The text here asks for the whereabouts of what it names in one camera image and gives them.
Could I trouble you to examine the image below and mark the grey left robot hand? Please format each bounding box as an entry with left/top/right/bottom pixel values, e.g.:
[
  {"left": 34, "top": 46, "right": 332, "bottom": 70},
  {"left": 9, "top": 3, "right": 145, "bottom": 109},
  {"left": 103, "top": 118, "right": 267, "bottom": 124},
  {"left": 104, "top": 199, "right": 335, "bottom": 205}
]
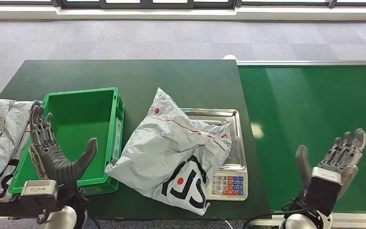
[{"left": 29, "top": 100, "right": 99, "bottom": 187}]

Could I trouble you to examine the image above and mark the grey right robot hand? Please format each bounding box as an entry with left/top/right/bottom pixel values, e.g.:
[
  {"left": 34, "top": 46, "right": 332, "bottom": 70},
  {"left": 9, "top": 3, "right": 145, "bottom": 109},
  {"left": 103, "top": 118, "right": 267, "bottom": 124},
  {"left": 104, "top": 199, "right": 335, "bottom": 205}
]
[{"left": 295, "top": 128, "right": 366, "bottom": 200}]

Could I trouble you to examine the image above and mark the green conveyor belt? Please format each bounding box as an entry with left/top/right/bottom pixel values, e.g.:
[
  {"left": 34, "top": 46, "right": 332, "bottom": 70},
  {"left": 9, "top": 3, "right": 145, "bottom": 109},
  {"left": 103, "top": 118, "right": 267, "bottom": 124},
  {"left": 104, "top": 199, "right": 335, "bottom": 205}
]
[{"left": 237, "top": 64, "right": 366, "bottom": 214}]

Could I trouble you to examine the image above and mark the green plastic crate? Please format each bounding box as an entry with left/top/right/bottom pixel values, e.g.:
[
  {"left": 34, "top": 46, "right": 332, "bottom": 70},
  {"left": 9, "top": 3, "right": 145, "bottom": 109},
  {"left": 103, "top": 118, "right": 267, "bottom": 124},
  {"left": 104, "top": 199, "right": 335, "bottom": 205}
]
[{"left": 8, "top": 87, "right": 125, "bottom": 197}]

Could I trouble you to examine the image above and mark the steel weighing tray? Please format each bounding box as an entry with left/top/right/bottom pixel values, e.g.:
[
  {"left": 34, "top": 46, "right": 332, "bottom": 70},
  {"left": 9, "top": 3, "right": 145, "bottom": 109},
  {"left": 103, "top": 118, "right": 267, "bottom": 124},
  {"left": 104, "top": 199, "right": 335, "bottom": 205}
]
[{"left": 181, "top": 108, "right": 247, "bottom": 172}]

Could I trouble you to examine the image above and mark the dark green table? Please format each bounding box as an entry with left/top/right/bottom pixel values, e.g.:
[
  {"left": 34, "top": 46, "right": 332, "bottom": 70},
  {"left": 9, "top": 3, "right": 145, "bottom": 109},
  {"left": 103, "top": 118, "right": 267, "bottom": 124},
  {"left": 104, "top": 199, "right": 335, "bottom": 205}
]
[{"left": 0, "top": 59, "right": 272, "bottom": 220}]

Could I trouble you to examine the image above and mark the white electronic scale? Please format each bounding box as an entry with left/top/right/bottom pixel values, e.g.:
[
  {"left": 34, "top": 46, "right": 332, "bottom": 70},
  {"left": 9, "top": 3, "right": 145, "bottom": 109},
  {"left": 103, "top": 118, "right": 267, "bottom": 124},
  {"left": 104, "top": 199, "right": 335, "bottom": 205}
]
[{"left": 205, "top": 167, "right": 249, "bottom": 202}]

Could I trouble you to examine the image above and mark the white window sill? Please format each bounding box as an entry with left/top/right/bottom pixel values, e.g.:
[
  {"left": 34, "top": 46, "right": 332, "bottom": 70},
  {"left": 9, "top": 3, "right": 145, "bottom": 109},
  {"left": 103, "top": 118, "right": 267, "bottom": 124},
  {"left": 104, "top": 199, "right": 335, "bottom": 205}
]
[{"left": 0, "top": 5, "right": 366, "bottom": 21}]

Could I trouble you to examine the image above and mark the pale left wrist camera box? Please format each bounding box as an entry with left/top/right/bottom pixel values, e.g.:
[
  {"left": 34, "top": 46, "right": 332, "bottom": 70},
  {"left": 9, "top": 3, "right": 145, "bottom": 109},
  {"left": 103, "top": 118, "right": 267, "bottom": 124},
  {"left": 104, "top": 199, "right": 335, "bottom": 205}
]
[{"left": 19, "top": 179, "right": 60, "bottom": 216}]

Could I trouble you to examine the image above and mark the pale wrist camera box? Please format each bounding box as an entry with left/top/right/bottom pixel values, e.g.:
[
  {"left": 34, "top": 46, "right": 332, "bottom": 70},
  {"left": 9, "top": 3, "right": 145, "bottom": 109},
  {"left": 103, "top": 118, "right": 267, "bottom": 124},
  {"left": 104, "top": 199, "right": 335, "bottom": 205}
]
[
  {"left": 19, "top": 179, "right": 60, "bottom": 216},
  {"left": 304, "top": 167, "right": 343, "bottom": 218}
]

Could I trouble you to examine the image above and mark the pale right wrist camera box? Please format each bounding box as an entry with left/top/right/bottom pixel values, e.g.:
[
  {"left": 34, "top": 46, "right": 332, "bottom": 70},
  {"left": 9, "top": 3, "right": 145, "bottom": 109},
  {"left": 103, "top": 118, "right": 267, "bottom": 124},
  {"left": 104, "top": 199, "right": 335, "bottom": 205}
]
[{"left": 304, "top": 167, "right": 343, "bottom": 218}]

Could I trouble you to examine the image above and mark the black cable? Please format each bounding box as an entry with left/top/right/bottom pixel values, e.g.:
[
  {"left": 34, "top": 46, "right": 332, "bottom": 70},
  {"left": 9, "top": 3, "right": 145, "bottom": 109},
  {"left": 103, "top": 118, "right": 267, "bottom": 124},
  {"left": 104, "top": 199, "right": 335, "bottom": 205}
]
[{"left": 242, "top": 196, "right": 313, "bottom": 229}]

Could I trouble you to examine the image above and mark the silver conveyor frame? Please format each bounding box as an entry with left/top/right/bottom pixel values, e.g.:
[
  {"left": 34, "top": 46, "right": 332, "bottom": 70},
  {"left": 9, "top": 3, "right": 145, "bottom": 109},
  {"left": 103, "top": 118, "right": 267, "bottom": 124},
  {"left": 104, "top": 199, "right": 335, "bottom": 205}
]
[{"left": 236, "top": 60, "right": 366, "bottom": 228}]

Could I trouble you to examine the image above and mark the dark window frame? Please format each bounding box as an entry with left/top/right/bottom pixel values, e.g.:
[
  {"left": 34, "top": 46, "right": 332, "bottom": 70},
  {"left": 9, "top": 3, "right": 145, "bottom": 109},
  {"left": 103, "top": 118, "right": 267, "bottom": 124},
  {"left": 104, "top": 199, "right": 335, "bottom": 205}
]
[{"left": 0, "top": 0, "right": 366, "bottom": 10}]

